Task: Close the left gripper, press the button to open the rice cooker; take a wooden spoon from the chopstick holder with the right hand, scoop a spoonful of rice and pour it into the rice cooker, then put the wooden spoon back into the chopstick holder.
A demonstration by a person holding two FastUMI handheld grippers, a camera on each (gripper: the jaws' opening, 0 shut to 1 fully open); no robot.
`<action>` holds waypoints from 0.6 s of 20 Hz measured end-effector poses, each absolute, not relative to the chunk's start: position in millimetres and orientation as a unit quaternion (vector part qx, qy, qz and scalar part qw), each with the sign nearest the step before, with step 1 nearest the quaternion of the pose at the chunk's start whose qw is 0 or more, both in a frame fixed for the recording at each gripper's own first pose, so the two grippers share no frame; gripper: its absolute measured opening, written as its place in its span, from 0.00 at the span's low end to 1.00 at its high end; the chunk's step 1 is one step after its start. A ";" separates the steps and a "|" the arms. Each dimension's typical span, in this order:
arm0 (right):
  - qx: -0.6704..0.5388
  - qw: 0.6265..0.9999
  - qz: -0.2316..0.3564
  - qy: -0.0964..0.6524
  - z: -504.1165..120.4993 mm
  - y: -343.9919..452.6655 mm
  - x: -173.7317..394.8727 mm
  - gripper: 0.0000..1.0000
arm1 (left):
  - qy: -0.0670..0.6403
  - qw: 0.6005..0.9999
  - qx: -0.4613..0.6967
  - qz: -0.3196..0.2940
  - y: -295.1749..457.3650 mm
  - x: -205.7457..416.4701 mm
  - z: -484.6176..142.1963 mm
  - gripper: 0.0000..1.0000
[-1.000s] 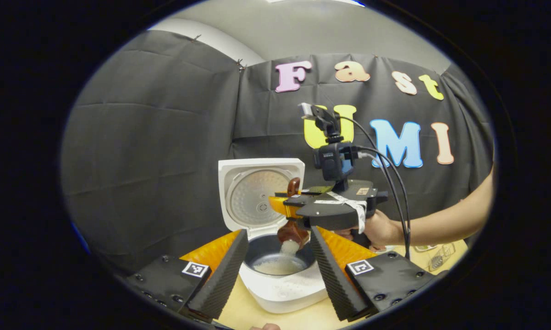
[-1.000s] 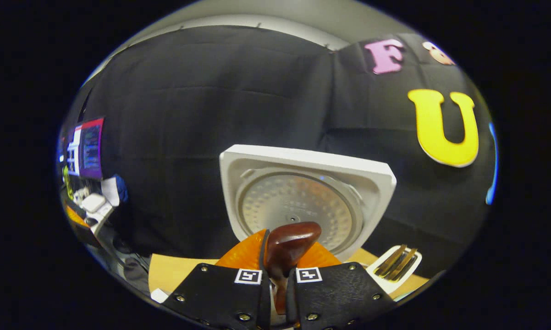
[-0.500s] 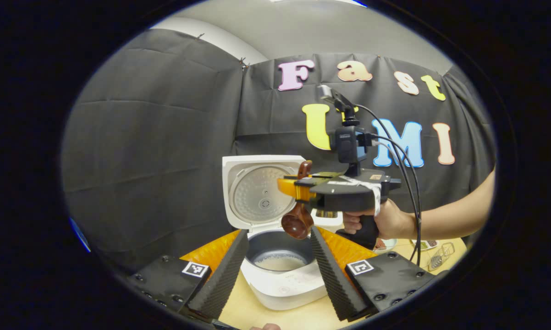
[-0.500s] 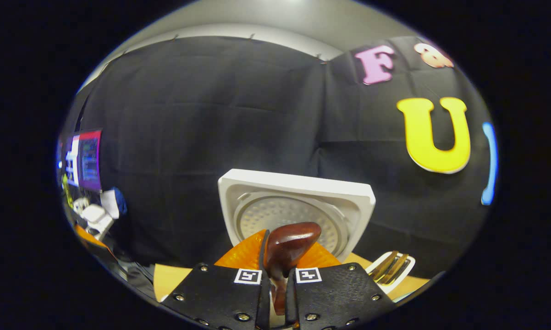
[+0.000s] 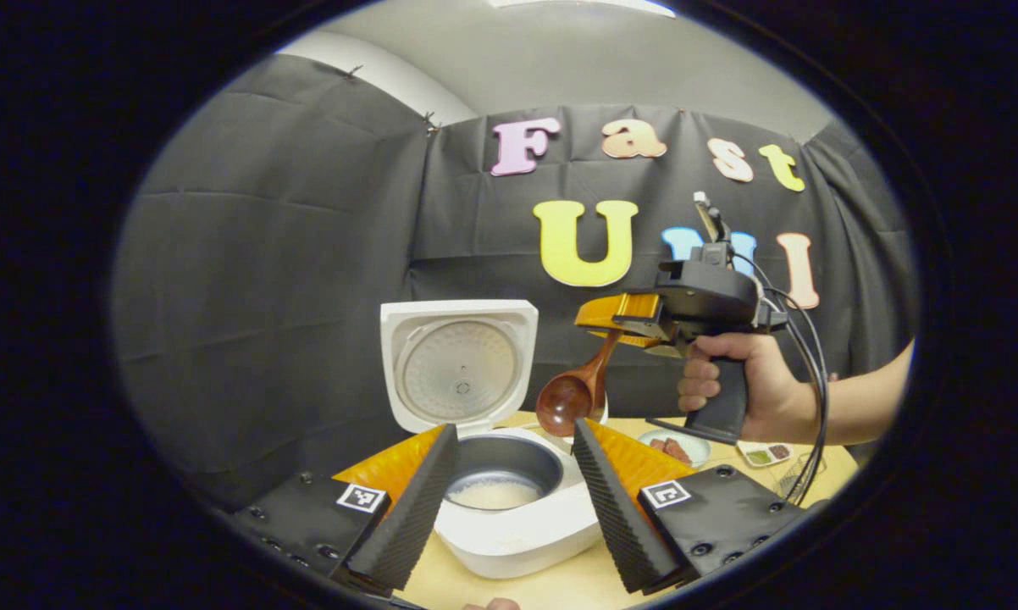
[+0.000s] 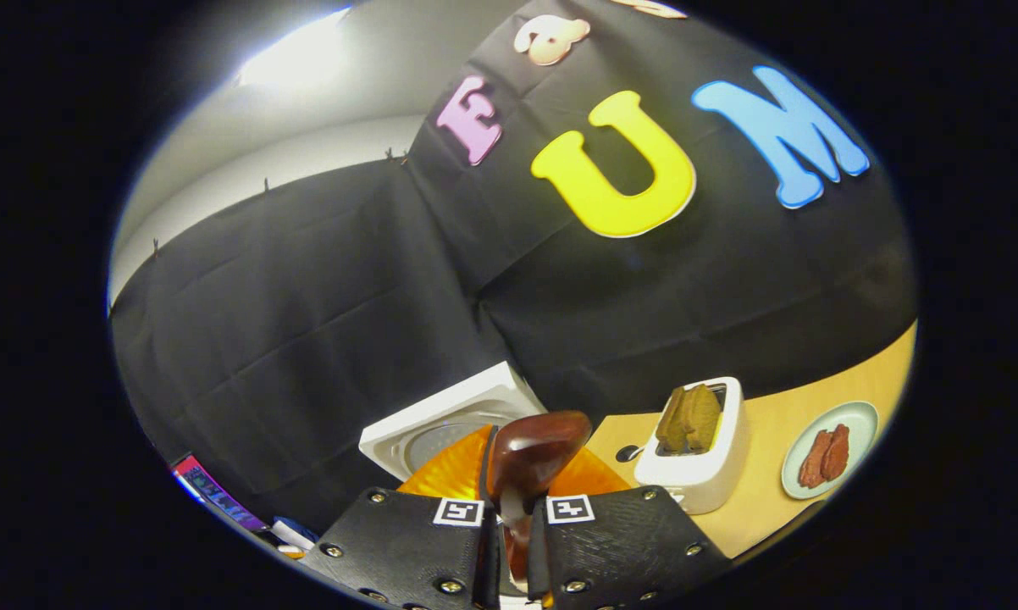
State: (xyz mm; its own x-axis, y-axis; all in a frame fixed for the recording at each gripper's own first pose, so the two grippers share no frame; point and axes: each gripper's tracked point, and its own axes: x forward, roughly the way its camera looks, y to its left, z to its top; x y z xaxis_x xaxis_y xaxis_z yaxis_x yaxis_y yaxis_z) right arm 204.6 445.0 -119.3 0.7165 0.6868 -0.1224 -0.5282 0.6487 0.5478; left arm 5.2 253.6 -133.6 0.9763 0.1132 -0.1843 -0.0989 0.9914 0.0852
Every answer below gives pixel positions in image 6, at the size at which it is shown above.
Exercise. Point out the colourful printed box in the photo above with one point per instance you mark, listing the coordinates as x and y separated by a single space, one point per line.
217 491

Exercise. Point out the brown wooden spoon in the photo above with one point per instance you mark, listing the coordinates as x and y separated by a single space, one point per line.
530 453

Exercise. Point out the white blue packet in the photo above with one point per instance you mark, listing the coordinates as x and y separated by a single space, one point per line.
293 535

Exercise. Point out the black table grommet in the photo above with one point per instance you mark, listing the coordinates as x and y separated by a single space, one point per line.
627 453

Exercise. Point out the white rice cooker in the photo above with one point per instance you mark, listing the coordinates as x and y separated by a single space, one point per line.
441 415

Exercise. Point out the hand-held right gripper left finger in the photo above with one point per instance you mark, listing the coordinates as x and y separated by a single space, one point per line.
407 542

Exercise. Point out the white toaster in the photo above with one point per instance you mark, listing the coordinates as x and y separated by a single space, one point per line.
704 483

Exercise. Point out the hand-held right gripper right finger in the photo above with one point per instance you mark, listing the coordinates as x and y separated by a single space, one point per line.
619 542

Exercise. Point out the pale green plate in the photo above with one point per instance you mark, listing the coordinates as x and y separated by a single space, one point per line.
860 424

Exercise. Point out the brown toast slice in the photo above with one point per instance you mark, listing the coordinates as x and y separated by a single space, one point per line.
670 419
704 415

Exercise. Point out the brown meat slice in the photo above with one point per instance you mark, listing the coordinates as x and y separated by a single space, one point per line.
838 449
814 462

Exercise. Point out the black backdrop cloth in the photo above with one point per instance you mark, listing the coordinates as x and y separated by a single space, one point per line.
306 339

